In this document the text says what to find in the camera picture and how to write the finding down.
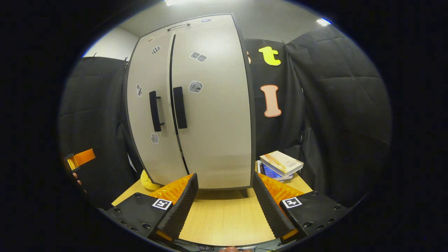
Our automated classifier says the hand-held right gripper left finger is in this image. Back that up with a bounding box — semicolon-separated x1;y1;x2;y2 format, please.
105;173;199;245

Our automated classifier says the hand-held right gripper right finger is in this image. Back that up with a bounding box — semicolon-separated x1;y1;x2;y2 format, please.
253;171;349;245

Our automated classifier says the yellow toy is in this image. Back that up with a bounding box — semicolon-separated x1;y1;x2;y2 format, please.
140;169;162;191

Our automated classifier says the white cabinet door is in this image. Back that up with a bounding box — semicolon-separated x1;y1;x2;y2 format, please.
169;26;253;190
126;33;189;186

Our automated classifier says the tan cover book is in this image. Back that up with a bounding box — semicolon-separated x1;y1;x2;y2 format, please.
260;150;304;178

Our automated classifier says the blue cover book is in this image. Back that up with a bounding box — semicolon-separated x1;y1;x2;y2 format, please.
257;160;294;182

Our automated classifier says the black door handle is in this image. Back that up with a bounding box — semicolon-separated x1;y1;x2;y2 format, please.
173;86;188;130
149;91;165;132

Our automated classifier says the white shoe cabinet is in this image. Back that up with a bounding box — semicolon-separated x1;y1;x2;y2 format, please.
124;13;257;197

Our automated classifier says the black backdrop cloth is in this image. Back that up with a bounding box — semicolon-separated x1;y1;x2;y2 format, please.
58;26;392;210

